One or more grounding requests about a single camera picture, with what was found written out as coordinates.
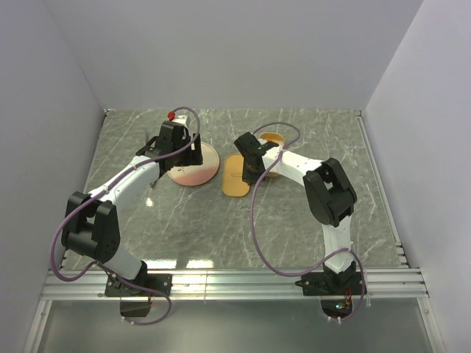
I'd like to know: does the orange lunch box lid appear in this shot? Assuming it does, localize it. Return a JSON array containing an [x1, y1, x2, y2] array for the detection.
[[222, 154, 249, 198]]

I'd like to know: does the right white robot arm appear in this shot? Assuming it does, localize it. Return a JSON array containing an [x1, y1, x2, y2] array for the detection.
[[235, 132, 358, 294]]

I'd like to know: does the pink and cream plate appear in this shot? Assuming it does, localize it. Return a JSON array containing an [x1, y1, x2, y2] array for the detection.
[[167, 142, 220, 187]]

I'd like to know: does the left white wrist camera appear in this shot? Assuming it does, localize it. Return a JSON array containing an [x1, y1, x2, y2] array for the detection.
[[167, 111, 191, 128]]

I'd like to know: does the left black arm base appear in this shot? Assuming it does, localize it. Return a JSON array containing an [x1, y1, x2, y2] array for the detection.
[[105, 274, 172, 319]]

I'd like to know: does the aluminium mounting rail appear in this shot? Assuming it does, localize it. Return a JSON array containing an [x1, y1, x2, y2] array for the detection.
[[40, 268, 429, 301]]

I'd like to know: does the orange lunch box base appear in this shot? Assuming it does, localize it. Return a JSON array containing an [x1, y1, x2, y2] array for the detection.
[[259, 132, 285, 178]]

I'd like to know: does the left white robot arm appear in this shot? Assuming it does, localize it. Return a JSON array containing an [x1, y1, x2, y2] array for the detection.
[[54, 115, 203, 296]]

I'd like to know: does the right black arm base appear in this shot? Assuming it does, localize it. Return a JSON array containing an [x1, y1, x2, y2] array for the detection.
[[295, 263, 367, 324]]

